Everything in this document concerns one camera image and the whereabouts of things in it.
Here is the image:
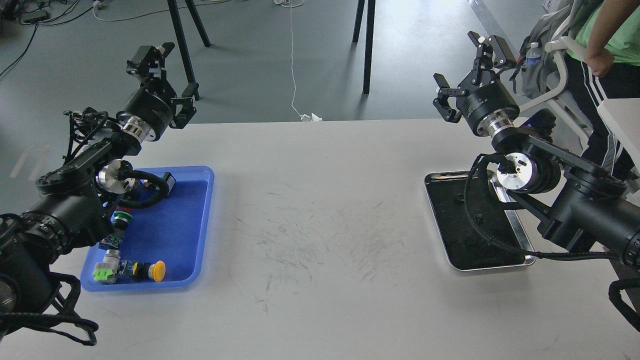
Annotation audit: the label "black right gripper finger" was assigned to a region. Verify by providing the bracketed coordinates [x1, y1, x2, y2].
[467, 30, 517, 88]
[433, 73, 466, 123]

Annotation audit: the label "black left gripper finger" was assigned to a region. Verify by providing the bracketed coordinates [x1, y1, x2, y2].
[126, 42, 175, 91]
[170, 83, 199, 129]

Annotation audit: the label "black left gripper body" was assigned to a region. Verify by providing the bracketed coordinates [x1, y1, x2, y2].
[117, 88, 175, 142]

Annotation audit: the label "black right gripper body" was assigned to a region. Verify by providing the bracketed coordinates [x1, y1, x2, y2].
[457, 81, 521, 137]

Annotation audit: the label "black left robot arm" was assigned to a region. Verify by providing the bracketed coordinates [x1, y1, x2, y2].
[1, 42, 199, 346]

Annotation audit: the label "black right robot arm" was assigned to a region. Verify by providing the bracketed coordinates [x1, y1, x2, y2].
[423, 30, 639, 272]

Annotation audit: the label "plastic water bottle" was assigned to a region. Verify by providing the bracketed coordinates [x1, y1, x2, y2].
[525, 41, 543, 68]

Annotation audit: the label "black tripod legs left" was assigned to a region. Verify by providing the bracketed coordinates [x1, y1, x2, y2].
[166, 0, 212, 101]

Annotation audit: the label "black tripod legs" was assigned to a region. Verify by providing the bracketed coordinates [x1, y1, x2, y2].
[166, 0, 212, 101]
[352, 0, 377, 95]

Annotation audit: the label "grey backpack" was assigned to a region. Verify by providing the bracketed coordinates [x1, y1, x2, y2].
[509, 0, 602, 100]

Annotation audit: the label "person in green shirt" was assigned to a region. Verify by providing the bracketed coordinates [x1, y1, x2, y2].
[565, 0, 640, 180]

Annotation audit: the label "green round push button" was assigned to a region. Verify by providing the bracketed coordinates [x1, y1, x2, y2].
[112, 210, 133, 233]

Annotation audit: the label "blue plastic tray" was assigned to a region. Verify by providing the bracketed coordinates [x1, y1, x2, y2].
[80, 166, 215, 292]

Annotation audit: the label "black tripod legs right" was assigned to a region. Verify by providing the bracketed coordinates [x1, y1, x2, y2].
[352, 0, 377, 95]

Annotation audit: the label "white side table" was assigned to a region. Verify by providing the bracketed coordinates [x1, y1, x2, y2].
[597, 98, 640, 167]

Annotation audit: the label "silver metal tray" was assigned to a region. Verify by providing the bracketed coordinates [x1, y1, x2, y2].
[424, 170, 536, 272]

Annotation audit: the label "yellow mushroom push button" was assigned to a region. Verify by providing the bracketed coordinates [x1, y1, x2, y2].
[131, 260, 167, 283]

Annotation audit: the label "green square push button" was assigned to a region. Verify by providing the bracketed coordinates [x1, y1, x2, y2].
[93, 249, 122, 285]

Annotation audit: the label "white chair frame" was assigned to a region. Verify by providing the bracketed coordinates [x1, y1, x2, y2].
[519, 35, 593, 151]

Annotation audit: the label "black white rectangular switch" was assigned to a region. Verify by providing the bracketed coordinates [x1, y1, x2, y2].
[161, 171, 176, 197]

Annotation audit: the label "black cables on floor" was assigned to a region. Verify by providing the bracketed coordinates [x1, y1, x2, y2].
[0, 0, 101, 78]

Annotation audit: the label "white cable on floor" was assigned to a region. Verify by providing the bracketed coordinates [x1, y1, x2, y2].
[272, 0, 323, 122]

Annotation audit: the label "blue black switch block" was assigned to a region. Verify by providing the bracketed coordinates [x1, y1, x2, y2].
[98, 230, 125, 251]

